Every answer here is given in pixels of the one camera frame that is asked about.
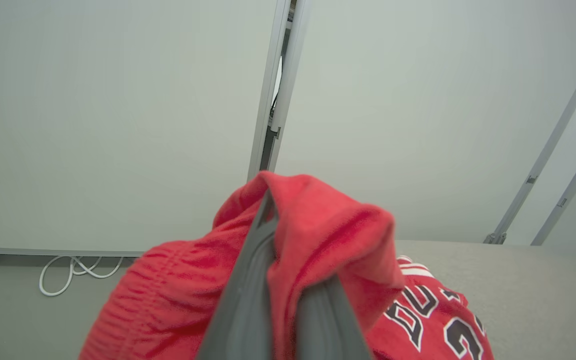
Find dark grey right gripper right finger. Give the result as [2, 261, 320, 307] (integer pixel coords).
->
[294, 274, 373, 360]

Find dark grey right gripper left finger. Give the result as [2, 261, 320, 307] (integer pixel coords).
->
[195, 189, 279, 360]

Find red jersey black white letters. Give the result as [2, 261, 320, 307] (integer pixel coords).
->
[363, 255, 495, 360]

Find grey fabric sofa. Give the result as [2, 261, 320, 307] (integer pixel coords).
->
[394, 239, 576, 360]

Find white floor cable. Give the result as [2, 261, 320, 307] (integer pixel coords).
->
[38, 255, 125, 298]

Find grey metal wall panel frame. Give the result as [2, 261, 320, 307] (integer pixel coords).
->
[246, 0, 314, 184]

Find grey metal slanted rail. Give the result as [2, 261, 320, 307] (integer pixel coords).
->
[483, 29, 576, 246]
[530, 119, 576, 246]

